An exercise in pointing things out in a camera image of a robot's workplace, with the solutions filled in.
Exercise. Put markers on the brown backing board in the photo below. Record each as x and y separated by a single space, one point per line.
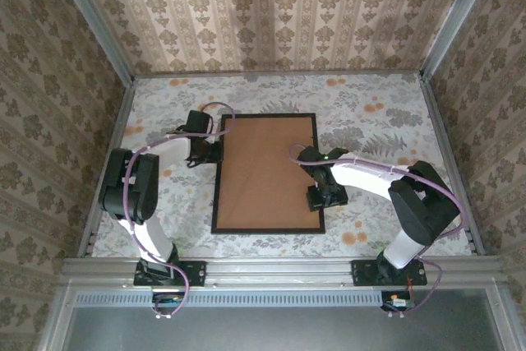
263 178

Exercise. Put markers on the black picture frame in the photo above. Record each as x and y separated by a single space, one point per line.
267 231

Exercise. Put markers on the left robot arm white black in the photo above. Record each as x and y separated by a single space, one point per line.
111 186

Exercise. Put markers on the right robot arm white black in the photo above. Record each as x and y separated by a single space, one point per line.
423 211

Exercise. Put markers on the floral patterned table covering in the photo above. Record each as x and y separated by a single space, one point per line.
287 244

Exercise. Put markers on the grey metal panel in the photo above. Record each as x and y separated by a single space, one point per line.
279 330

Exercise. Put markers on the aluminium side rail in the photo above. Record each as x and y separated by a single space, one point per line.
126 100
438 121

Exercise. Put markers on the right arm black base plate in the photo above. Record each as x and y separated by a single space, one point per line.
361 273

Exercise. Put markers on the long aluminium mounting rail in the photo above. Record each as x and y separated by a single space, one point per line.
279 271

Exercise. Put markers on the aluminium corner post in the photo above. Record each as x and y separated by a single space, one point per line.
456 18
95 18

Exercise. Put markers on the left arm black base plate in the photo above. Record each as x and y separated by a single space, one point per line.
197 273

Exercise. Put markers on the aluminium frame beam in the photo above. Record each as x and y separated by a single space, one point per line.
504 326
55 326

